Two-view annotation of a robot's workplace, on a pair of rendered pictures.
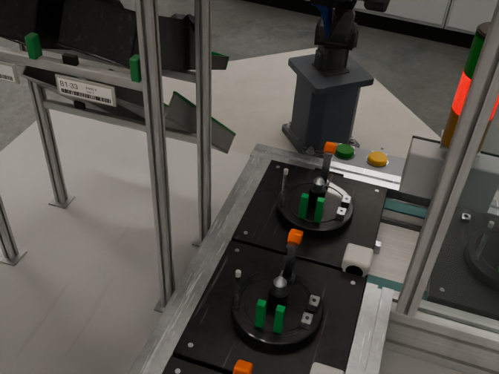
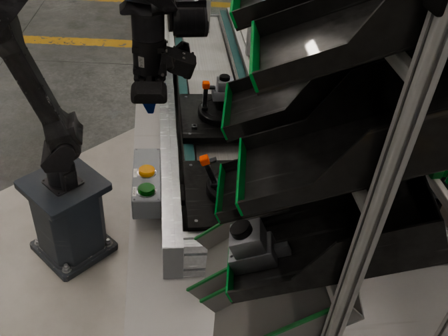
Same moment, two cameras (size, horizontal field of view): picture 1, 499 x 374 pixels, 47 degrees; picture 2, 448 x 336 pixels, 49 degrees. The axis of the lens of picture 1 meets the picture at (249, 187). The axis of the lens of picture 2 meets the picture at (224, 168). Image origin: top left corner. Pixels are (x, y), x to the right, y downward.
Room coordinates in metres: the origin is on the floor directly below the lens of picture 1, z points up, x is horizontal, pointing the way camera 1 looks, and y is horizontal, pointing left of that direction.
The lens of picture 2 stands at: (1.20, 0.67, 1.74)
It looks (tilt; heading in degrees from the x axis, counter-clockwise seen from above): 38 degrees down; 244
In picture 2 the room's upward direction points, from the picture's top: 5 degrees clockwise
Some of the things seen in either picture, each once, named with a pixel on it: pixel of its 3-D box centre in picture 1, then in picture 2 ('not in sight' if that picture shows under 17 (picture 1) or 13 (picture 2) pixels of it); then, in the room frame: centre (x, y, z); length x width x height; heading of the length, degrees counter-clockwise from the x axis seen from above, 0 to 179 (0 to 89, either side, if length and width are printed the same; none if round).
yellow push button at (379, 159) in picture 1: (377, 160); (147, 172); (0.96, -0.26, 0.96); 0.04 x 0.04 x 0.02
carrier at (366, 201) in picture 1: (317, 194); (237, 176); (0.78, -0.12, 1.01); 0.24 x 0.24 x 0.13; 73
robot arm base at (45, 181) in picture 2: (331, 56); (61, 171); (1.16, -0.16, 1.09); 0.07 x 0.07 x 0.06; 24
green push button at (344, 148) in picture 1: (344, 152); (146, 190); (0.98, -0.20, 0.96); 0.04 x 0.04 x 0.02
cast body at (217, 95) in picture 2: not in sight; (227, 87); (0.67, -0.44, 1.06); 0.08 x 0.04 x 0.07; 164
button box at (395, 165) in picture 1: (374, 171); (147, 181); (0.96, -0.26, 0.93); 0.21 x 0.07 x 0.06; 73
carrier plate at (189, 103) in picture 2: not in sight; (221, 117); (0.68, -0.45, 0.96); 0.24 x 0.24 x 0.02; 73
